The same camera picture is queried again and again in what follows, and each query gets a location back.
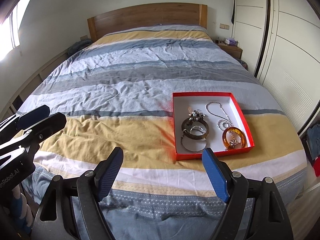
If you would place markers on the dark clothes beside bed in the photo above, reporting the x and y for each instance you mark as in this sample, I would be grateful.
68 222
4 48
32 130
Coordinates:
77 46

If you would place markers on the red white jewelry box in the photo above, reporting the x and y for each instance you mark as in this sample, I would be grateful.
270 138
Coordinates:
219 110

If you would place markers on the purple tissue box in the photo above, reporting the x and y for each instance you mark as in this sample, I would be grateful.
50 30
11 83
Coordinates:
230 42

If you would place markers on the blue jeans pile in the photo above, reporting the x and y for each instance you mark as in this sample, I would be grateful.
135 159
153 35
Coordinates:
310 142

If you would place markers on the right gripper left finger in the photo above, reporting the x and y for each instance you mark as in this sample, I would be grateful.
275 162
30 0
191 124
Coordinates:
106 172

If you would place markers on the bright window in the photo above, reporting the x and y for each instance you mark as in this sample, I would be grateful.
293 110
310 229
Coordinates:
9 29

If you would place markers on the brown horn bangle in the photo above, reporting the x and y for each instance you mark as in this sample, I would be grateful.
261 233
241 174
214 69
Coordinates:
195 129

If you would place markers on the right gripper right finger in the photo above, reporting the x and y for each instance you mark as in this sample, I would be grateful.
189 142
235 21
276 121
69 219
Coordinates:
219 175

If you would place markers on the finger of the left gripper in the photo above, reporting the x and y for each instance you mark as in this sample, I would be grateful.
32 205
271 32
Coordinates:
45 128
29 119

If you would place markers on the wooden nightstand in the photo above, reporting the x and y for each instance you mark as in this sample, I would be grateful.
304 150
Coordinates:
234 51

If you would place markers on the silver wrist watch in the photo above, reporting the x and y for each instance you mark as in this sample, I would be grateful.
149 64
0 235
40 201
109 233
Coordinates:
231 143

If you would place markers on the red bag on floor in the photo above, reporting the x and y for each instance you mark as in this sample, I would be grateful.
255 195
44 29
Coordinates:
316 166

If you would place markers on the left gloved hand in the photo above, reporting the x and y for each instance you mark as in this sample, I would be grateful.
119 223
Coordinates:
21 211

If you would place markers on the amber resin bangle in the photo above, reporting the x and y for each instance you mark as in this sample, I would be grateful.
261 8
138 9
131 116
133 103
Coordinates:
236 132

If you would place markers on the thin silver bangle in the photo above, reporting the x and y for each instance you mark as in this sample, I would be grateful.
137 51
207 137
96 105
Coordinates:
192 145

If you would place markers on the white sliding wardrobe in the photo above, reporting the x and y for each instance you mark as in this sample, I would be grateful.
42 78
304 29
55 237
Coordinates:
280 44

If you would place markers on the wooden headboard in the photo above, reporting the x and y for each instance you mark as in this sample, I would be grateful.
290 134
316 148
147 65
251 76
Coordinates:
146 15

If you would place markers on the wall switch plate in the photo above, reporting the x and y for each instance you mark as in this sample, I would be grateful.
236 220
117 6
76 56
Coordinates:
224 26

